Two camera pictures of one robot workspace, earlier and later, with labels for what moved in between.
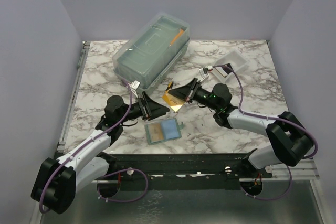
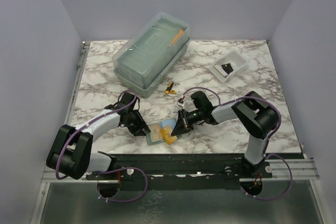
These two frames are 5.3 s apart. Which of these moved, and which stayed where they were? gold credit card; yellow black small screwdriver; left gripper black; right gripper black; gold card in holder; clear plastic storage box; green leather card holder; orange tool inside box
Moved: right gripper black; gold credit card; left gripper black
Stayed: gold card in holder; clear plastic storage box; orange tool inside box; green leather card holder; yellow black small screwdriver
